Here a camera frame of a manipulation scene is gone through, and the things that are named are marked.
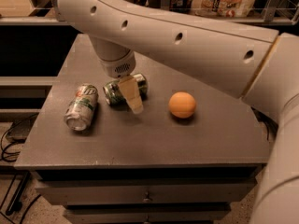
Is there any green soda can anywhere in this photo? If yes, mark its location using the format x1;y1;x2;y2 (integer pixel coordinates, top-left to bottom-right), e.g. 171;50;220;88
103;73;148;105

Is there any black floor cables left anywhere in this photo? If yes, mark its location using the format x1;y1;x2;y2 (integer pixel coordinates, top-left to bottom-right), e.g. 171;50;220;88
0;112;41;224

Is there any round drawer knob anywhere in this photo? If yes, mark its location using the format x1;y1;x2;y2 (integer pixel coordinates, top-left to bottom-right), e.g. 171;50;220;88
143;193;152;203

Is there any printed snack bag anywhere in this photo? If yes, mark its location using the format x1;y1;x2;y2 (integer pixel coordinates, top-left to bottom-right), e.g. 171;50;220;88
192;0;255;18

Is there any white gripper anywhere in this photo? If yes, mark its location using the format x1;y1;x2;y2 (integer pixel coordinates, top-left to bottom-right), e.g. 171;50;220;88
100;50;143;114

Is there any white 7up can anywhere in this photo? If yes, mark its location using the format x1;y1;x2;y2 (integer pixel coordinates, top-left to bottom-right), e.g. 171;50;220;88
64;83;98;132

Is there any metal shelf rail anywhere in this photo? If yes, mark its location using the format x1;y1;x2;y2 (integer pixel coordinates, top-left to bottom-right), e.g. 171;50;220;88
0;0;299;27

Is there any grey drawer cabinet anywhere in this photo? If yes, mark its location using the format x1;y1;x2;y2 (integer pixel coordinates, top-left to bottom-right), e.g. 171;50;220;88
16;35;269;224

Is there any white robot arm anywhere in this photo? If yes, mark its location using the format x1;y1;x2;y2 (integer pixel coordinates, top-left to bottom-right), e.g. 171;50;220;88
58;0;299;224

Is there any orange ball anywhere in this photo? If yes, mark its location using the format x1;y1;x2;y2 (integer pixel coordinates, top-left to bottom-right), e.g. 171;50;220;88
168;91;196;119

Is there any black power adapter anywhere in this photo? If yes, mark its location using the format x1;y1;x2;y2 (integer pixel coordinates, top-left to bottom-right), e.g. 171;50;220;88
6;119;35;142

